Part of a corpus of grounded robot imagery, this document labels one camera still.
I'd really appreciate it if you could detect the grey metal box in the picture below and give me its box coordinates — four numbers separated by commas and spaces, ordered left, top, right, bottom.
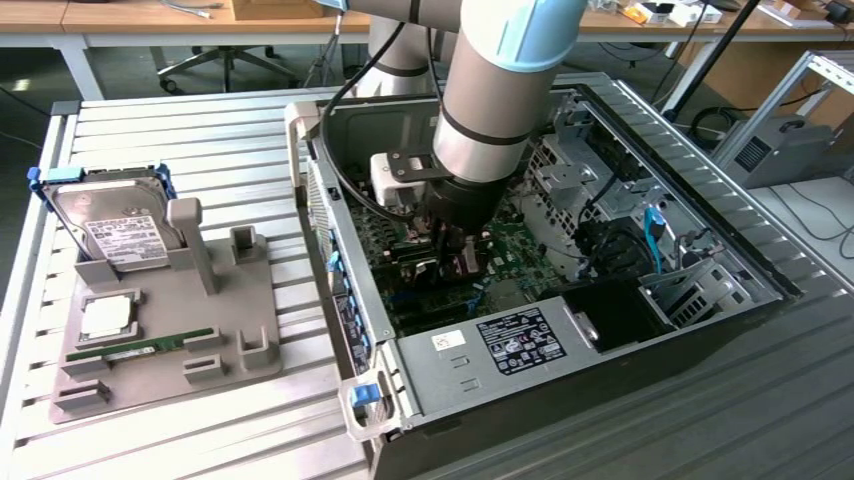
732, 117, 854, 190

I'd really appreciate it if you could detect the grey chipset heatsink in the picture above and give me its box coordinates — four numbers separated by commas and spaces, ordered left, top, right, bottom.
486, 278, 538, 312

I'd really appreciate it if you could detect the black cable bundle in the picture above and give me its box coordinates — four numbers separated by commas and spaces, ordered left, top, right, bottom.
571, 218, 654, 282

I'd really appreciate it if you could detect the silver CPU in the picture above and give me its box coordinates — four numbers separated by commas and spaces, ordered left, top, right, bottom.
78, 294, 135, 337

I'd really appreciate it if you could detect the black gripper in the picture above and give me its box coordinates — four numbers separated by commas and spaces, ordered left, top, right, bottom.
418, 175, 507, 239

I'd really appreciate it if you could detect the black slanted pole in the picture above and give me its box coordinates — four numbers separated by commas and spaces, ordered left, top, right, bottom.
658, 0, 764, 121

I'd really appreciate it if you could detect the grey power supply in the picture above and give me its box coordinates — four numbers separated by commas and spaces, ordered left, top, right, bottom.
391, 294, 606, 419

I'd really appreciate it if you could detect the green RAM stick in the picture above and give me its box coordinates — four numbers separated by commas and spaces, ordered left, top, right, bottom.
64, 328, 220, 364

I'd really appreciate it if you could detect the white side table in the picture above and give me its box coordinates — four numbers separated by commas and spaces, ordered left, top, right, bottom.
744, 174, 854, 287

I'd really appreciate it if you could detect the brown cardboard box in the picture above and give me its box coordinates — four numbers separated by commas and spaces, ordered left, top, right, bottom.
230, 0, 335, 22

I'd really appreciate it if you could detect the blue card retainer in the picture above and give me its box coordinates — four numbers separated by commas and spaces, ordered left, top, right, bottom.
325, 251, 373, 362

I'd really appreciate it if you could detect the grey loose cable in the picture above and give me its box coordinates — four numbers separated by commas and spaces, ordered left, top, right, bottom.
162, 0, 227, 20

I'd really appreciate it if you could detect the black expansion slot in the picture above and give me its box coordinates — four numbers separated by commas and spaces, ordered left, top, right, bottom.
398, 310, 485, 335
391, 299, 479, 322

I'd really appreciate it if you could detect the black RAM slot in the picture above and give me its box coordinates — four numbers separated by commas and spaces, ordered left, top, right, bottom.
389, 239, 439, 257

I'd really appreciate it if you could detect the blue disk caddy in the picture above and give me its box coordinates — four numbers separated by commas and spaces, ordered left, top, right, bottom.
24, 162, 179, 221

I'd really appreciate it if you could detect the silver perforated disk bay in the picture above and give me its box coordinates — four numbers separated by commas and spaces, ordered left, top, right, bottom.
637, 257, 746, 331

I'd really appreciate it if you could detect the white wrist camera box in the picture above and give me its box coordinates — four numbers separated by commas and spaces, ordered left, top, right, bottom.
367, 151, 446, 209

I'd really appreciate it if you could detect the silver hard disk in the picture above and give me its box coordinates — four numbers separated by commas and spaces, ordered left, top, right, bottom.
47, 172, 187, 275

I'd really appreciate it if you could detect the green motherboard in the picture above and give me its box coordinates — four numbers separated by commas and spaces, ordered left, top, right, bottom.
339, 167, 582, 337

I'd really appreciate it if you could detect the blue disk wire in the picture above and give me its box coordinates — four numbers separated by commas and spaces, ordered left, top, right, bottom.
642, 203, 670, 276

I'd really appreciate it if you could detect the grey parts rack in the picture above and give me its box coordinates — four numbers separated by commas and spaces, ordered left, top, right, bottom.
50, 197, 289, 427

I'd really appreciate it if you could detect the green graphics card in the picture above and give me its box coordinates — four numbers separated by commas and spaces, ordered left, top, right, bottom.
373, 252, 487, 302

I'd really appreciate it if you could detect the wooden desk with clutter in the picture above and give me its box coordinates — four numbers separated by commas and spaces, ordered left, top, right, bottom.
577, 0, 854, 64

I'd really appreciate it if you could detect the yellow small box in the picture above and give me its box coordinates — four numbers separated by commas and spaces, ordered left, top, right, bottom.
630, 1, 677, 27

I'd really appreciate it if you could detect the aluminium profile frame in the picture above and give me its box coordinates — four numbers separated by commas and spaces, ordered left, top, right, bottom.
712, 48, 854, 169

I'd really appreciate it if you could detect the black open PC case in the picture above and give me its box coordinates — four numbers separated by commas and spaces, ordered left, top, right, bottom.
285, 79, 802, 480

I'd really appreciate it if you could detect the coiled black cable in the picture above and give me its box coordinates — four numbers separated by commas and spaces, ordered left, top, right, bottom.
689, 103, 744, 147

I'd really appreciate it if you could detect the wooden desk with white legs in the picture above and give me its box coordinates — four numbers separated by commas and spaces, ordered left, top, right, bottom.
0, 0, 373, 101

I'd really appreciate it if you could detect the office chair base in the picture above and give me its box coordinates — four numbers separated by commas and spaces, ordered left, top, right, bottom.
156, 43, 302, 95

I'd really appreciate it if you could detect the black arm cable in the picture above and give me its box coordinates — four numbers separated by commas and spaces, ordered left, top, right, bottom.
318, 19, 446, 225

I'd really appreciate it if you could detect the silver disk bay cage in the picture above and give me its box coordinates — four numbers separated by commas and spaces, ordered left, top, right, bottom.
526, 94, 669, 241

